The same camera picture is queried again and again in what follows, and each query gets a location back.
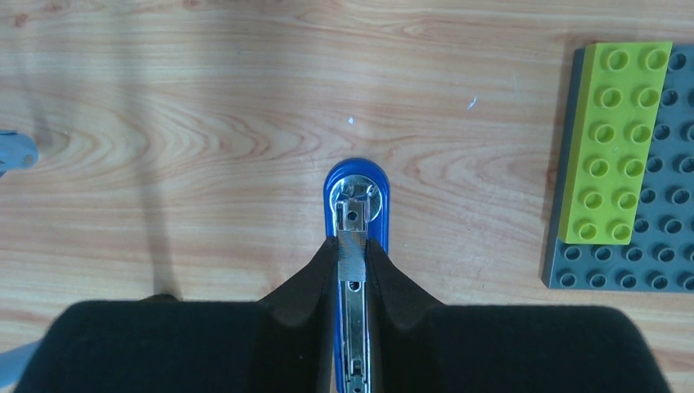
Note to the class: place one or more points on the silver staple strip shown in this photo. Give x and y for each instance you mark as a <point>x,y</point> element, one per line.
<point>351,255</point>

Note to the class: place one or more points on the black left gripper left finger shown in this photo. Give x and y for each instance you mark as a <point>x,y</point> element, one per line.
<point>280,343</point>

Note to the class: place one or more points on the green building brick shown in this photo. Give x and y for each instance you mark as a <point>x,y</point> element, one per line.
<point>615,114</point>

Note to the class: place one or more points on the grey building baseplate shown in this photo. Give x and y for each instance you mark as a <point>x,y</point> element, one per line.
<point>659,256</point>

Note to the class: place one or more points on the blue black stapler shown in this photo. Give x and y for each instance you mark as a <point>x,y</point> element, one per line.
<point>356,196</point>

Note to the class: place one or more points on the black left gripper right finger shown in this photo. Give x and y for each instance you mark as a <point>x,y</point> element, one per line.
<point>423,345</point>

